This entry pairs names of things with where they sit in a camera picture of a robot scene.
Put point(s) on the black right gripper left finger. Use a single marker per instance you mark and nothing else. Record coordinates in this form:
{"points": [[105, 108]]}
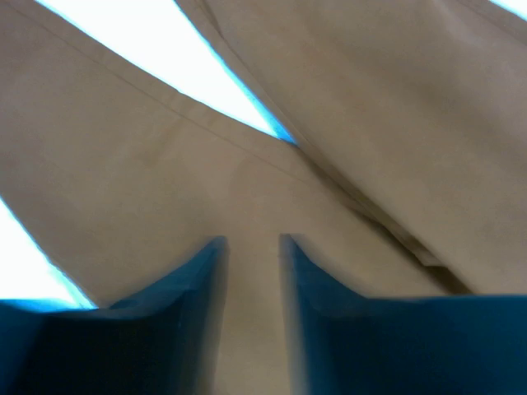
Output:
{"points": [[151, 342]]}

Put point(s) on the brown trousers with striped trim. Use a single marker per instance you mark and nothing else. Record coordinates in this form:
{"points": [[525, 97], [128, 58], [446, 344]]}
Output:
{"points": [[405, 176]]}

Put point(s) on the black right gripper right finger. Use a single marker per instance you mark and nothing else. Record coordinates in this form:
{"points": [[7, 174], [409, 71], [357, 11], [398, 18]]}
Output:
{"points": [[352, 344]]}

